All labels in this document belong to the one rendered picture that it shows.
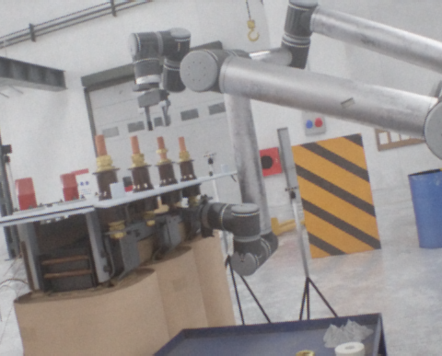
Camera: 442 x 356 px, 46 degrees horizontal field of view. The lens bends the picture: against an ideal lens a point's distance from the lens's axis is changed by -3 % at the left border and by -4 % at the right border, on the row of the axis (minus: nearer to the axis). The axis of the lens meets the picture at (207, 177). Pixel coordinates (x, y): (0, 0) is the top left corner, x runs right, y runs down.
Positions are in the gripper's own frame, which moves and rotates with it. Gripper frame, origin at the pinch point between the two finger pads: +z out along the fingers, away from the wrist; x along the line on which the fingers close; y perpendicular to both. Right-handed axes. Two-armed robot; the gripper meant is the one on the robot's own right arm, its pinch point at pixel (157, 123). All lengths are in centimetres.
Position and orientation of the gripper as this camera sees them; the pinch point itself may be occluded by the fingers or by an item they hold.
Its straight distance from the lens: 224.0
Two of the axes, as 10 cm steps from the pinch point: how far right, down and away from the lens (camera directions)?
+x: -7.7, 1.4, 6.2
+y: 6.1, -1.3, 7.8
